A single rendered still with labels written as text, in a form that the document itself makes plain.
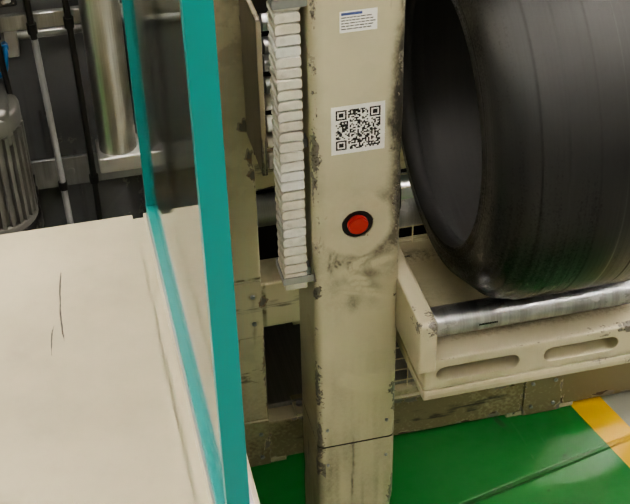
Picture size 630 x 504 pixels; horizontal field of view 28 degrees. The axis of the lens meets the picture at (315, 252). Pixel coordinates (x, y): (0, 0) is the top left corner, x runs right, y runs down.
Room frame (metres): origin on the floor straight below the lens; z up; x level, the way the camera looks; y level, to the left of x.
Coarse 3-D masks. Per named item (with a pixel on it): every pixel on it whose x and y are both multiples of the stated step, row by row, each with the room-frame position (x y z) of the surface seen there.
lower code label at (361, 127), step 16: (336, 112) 1.44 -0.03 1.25; (352, 112) 1.45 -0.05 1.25; (368, 112) 1.45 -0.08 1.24; (384, 112) 1.46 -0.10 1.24; (336, 128) 1.44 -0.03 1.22; (352, 128) 1.45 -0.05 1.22; (368, 128) 1.45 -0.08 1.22; (384, 128) 1.46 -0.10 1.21; (336, 144) 1.44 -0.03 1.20; (352, 144) 1.45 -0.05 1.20; (368, 144) 1.45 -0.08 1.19; (384, 144) 1.46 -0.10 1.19
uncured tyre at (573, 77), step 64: (448, 0) 1.85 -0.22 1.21; (512, 0) 1.42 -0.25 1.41; (576, 0) 1.42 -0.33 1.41; (448, 64) 1.84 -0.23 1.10; (512, 64) 1.37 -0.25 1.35; (576, 64) 1.36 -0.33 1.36; (448, 128) 1.79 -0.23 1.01; (512, 128) 1.33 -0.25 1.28; (576, 128) 1.32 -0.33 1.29; (448, 192) 1.70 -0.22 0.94; (512, 192) 1.31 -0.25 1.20; (576, 192) 1.30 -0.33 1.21; (448, 256) 1.48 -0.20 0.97; (512, 256) 1.32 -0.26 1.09; (576, 256) 1.32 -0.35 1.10
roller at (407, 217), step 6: (402, 204) 1.69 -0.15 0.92; (408, 204) 1.69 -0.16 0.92; (414, 204) 1.69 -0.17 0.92; (402, 210) 1.68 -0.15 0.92; (408, 210) 1.68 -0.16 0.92; (414, 210) 1.69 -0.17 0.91; (402, 216) 1.68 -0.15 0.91; (408, 216) 1.68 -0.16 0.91; (414, 216) 1.68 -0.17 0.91; (402, 222) 1.68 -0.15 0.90; (408, 222) 1.68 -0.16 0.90; (414, 222) 1.68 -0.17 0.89; (420, 222) 1.68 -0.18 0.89
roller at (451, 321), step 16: (592, 288) 1.46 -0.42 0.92; (608, 288) 1.47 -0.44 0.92; (624, 288) 1.47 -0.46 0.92; (448, 304) 1.44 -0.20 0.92; (464, 304) 1.43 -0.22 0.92; (480, 304) 1.43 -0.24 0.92; (496, 304) 1.43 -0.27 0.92; (512, 304) 1.43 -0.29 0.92; (528, 304) 1.43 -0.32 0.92; (544, 304) 1.44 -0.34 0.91; (560, 304) 1.44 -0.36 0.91; (576, 304) 1.44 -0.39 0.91; (592, 304) 1.45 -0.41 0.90; (608, 304) 1.46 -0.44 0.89; (448, 320) 1.40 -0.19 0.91; (464, 320) 1.41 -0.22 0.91; (480, 320) 1.41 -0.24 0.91; (496, 320) 1.42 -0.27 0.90; (512, 320) 1.42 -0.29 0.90; (528, 320) 1.43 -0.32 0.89
